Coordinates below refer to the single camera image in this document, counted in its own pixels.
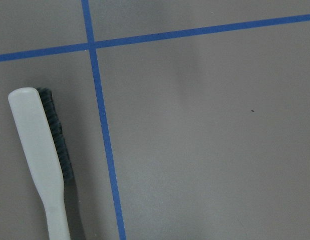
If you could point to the beige hand brush black bristles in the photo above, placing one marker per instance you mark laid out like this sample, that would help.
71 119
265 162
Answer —
44 146

